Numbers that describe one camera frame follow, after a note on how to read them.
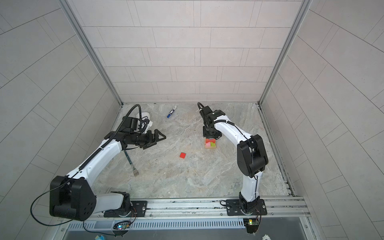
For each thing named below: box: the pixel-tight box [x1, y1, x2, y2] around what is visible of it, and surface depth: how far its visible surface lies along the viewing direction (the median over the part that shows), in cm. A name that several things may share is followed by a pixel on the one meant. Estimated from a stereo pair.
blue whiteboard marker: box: [167, 105, 178, 119], surface depth 111 cm
